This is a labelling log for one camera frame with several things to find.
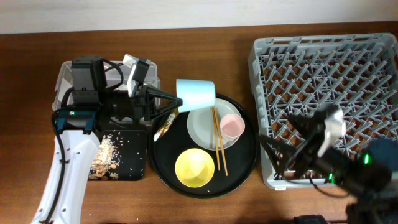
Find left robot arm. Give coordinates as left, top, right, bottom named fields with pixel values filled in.
left=32, top=55, right=183, bottom=223

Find clear plastic bin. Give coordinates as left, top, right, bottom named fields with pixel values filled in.
left=52, top=61, right=161, bottom=111

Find blue cup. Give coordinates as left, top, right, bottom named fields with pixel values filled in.
left=176, top=79, right=216, bottom=113

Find grey dishwasher rack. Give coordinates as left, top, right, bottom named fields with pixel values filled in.
left=247, top=32, right=398, bottom=190

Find wooden chopstick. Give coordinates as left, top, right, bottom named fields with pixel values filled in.
left=213, top=107, right=228, bottom=176
left=211, top=107, right=220, bottom=171

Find right wooden chopstick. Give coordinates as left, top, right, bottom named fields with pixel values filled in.
left=213, top=107, right=228, bottom=176

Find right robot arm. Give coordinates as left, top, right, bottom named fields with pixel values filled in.
left=259, top=109, right=397, bottom=223

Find grey plate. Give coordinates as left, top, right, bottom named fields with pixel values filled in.
left=187, top=98, right=241, bottom=151

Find round black serving tray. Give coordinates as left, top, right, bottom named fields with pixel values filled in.
left=147, top=93, right=260, bottom=199

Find yellow bowl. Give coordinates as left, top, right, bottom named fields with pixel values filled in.
left=174, top=148, right=215, bottom=188

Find left wooden chopstick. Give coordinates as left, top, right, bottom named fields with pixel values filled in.
left=211, top=107, right=220, bottom=171

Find black rectangular tray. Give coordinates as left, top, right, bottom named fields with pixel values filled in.
left=98, top=124, right=148, bottom=181

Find food scraps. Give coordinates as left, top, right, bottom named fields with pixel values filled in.
left=88, top=131, right=123, bottom=181

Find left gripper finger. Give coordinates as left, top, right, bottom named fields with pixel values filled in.
left=149, top=103, right=182, bottom=120
left=146, top=86, right=183, bottom=103

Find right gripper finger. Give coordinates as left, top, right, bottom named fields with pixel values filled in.
left=287, top=114, right=313, bottom=131
left=259, top=134, right=297, bottom=180

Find pink cup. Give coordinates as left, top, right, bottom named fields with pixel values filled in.
left=220, top=114, right=246, bottom=141

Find gold snack wrapper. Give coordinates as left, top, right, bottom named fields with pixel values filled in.
left=153, top=109, right=179, bottom=142

